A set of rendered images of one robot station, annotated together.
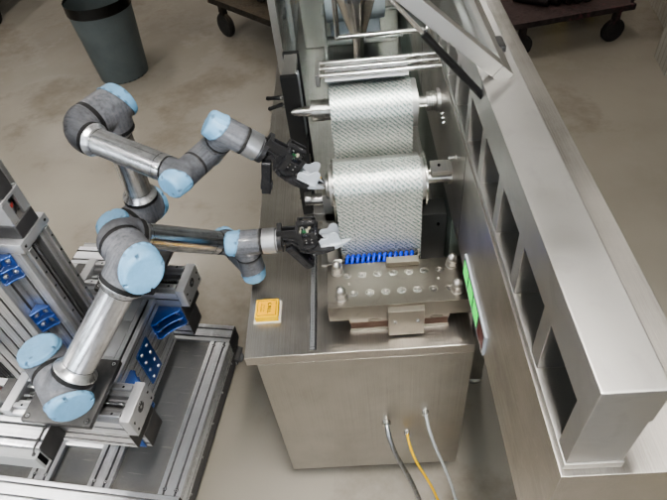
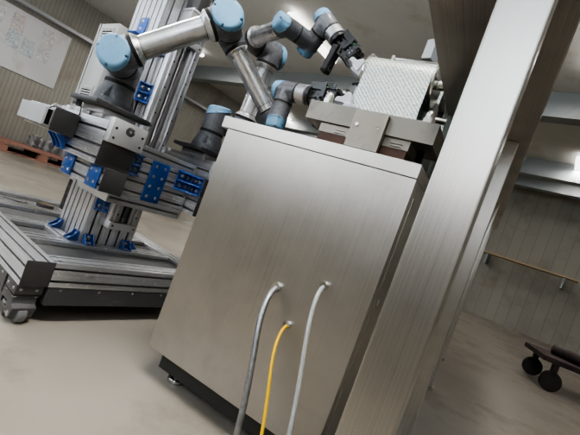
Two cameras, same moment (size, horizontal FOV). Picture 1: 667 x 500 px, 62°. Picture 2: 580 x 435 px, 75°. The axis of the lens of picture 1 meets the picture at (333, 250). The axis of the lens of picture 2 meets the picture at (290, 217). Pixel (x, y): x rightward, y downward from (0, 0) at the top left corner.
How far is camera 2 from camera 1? 166 cm
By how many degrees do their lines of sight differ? 50
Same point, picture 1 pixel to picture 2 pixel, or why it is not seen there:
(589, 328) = not seen: outside the picture
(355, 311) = (330, 109)
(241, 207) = not seen: hidden behind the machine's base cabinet
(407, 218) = (410, 99)
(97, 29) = not seen: hidden behind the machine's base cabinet
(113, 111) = (274, 45)
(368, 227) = (376, 101)
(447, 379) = (371, 223)
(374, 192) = (395, 67)
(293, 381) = (238, 164)
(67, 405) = (113, 40)
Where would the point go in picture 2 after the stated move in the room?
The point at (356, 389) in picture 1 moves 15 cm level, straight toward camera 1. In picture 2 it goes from (280, 202) to (256, 192)
